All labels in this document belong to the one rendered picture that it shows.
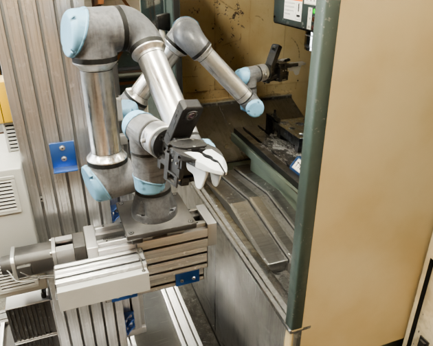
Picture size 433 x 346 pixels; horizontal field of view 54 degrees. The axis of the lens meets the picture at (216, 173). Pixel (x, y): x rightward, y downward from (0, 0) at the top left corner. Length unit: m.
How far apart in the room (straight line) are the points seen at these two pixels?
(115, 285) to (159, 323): 0.91
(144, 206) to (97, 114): 0.34
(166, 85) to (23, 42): 0.45
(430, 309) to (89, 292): 1.06
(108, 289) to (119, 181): 0.32
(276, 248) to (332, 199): 0.74
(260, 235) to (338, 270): 0.66
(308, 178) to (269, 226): 0.88
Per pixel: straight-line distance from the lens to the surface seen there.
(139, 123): 0.96
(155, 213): 1.36
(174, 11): 2.12
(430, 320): 1.60
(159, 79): 1.12
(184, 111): 0.80
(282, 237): 1.88
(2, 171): 1.42
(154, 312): 2.27
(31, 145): 1.45
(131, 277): 1.33
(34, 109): 1.39
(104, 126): 1.21
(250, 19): 3.13
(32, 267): 1.44
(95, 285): 1.32
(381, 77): 1.08
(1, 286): 1.63
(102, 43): 1.14
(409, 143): 1.22
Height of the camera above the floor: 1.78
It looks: 26 degrees down
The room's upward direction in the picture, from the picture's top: straight up
